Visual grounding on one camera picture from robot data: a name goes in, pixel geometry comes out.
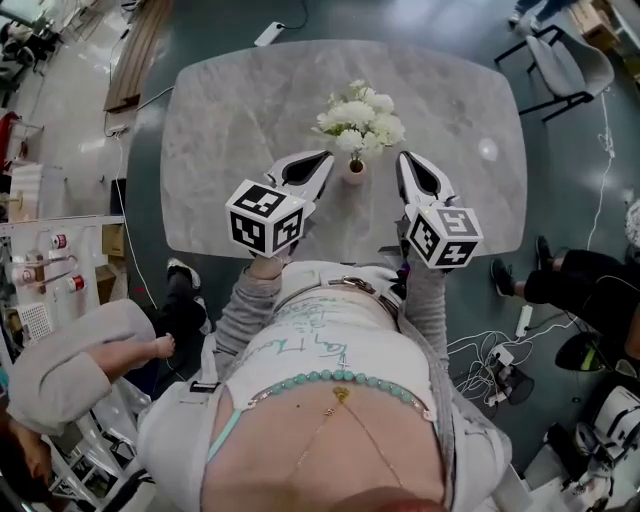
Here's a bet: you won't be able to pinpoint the white and black machine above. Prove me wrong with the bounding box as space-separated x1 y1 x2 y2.
574 384 640 484

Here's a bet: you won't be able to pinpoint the person's left forearm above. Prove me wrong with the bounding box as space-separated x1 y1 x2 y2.
214 249 296 361

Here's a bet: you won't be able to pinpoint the cardboard box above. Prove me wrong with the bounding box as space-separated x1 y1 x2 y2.
94 264 119 306
569 0 624 51
101 223 126 258

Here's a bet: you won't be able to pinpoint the person's gray cardigan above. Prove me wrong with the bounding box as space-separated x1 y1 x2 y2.
137 262 514 512

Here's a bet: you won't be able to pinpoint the white perforated box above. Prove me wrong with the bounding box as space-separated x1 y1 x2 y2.
16 301 55 342

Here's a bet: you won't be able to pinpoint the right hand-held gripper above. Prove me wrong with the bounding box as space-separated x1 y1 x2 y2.
397 151 485 271

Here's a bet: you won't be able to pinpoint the knotted white cable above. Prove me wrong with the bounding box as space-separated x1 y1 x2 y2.
584 89 617 251

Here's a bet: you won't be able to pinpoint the white ribbed panel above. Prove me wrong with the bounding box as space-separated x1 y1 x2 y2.
8 163 66 224

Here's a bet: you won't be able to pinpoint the gray marble table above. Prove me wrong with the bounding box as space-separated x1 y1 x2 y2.
159 38 529 261

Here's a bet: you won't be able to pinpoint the gold chain necklace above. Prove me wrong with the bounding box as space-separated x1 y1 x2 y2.
294 385 404 489

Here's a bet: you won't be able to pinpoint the person's right forearm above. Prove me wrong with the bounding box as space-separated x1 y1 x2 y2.
404 264 449 361

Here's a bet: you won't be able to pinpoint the pink vase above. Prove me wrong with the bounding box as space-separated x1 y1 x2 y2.
342 157 368 186

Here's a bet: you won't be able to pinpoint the person's bare chest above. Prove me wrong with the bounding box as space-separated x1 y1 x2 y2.
202 384 446 512

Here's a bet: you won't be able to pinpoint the person's white trousers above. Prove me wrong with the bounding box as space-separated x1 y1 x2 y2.
279 259 406 301

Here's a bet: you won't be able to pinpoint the turquoise bead necklace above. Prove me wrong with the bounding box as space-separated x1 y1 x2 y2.
247 368 431 419

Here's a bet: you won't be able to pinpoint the light gray chair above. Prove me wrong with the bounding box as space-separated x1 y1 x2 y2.
493 23 617 124

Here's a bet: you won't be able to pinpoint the person's brown belt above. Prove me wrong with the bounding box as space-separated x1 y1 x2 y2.
327 274 401 321

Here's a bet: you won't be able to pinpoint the person's white printed top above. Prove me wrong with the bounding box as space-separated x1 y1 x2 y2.
227 292 434 409

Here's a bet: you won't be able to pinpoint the white workbench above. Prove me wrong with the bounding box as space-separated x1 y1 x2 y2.
0 214 126 351

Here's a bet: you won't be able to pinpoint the white artificial flowers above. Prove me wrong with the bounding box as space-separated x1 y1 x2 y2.
312 78 407 174

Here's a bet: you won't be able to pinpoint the long white cable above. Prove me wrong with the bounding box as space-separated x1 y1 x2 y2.
112 133 157 307

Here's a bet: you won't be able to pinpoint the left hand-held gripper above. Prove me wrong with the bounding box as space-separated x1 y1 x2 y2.
223 149 335 259

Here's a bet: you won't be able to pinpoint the tangle of white cables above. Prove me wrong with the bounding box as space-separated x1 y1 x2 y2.
446 319 539 407

